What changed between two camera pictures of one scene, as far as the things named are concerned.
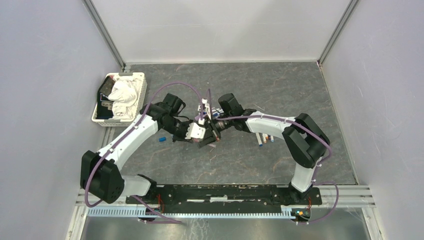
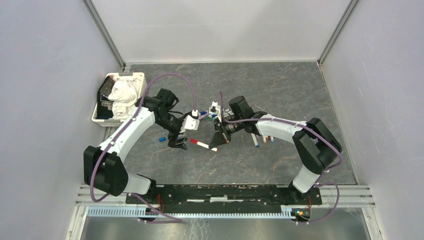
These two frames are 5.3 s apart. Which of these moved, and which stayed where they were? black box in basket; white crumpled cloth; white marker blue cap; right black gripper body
Moved: white marker blue cap; right black gripper body
Stayed: white crumpled cloth; black box in basket
